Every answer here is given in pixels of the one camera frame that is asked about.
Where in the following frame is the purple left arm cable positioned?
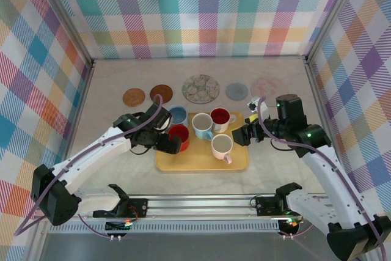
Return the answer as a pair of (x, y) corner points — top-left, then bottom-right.
(13, 94), (164, 240)

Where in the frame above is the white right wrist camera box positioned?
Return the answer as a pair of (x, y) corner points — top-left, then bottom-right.
(248, 97), (270, 119)

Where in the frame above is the pink mug white inside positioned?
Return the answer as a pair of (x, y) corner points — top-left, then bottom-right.
(210, 134), (233, 164)

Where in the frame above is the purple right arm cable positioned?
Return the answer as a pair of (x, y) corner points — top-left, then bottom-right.
(257, 96), (386, 261)

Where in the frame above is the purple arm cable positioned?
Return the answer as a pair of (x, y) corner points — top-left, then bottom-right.
(257, 96), (386, 261)
(13, 94), (164, 240)

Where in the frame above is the aluminium side rail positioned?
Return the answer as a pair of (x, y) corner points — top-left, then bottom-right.
(304, 59), (351, 193)
(53, 61), (95, 197)

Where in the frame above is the small grey coaster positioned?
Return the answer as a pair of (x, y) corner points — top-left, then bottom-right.
(225, 82), (247, 101)

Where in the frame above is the light brown cork coaster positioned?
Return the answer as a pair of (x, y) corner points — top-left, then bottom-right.
(122, 88), (146, 108)

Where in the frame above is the large green patterned coaster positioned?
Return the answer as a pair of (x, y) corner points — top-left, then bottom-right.
(181, 73), (221, 104)

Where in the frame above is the red enamel mug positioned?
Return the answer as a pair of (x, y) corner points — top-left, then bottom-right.
(167, 124), (191, 153)

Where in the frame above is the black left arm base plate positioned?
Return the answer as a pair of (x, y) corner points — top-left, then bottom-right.
(93, 198), (148, 218)

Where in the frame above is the yellow plastic tray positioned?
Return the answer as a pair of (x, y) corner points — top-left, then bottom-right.
(155, 111), (249, 172)

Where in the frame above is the aluminium mounting rail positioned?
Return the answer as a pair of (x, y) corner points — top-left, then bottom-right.
(33, 193), (371, 222)

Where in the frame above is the pale pink patterned coaster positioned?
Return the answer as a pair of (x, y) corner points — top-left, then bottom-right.
(250, 76), (283, 99)

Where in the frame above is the slotted grey cable duct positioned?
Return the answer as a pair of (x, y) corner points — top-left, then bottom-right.
(48, 221), (282, 233)

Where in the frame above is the dark brown round coaster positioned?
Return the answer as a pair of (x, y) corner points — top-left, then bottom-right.
(149, 84), (174, 104)

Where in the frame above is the right controller board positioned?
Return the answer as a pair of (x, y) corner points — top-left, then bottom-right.
(278, 217), (302, 237)

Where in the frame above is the light blue mug white inside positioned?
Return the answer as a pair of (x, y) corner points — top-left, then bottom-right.
(191, 112), (214, 141)

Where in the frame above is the left controller board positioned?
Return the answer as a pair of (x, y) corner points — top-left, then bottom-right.
(105, 218), (134, 232)

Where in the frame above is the all blue mug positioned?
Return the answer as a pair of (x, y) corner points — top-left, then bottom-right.
(169, 105), (189, 128)

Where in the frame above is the white mug red inside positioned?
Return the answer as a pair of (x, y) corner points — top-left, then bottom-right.
(210, 107), (237, 133)

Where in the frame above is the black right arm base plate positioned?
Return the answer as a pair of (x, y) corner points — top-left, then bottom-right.
(255, 195), (312, 216)

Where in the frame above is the aluminium frame post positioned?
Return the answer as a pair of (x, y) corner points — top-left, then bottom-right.
(304, 0), (367, 65)
(35, 0), (95, 68)

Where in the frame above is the controller board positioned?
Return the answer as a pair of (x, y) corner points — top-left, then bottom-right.
(278, 217), (302, 237)
(105, 218), (134, 232)

